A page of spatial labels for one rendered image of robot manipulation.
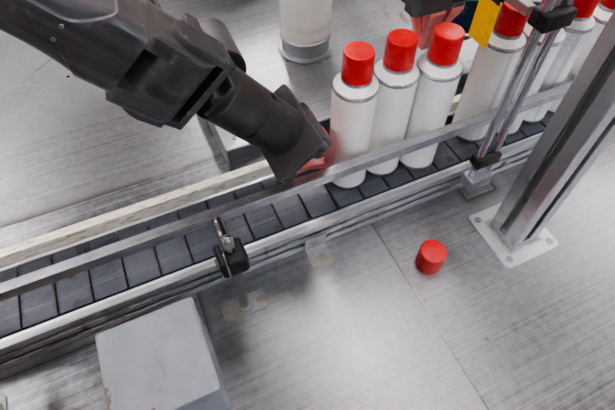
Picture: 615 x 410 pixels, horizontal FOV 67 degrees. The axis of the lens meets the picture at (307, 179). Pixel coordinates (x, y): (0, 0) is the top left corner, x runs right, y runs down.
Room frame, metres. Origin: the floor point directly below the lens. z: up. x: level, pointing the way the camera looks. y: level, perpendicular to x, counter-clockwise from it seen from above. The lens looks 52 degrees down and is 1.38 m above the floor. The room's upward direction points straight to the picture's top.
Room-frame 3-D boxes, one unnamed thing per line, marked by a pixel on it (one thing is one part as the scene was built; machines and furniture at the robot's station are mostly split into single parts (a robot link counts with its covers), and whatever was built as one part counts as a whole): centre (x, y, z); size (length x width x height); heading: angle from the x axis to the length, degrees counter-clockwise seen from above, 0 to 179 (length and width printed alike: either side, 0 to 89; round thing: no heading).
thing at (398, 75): (0.41, -0.10, 0.98); 0.05 x 0.05 x 0.20
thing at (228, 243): (0.24, 0.09, 0.91); 0.07 x 0.03 x 0.16; 24
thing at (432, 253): (0.28, -0.16, 0.85); 0.03 x 0.03 x 0.03
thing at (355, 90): (0.39, -0.05, 0.98); 0.05 x 0.05 x 0.20
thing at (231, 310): (0.23, 0.08, 0.83); 0.06 x 0.03 x 0.01; 112
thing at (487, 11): (0.43, -0.19, 1.09); 0.03 x 0.01 x 0.06; 24
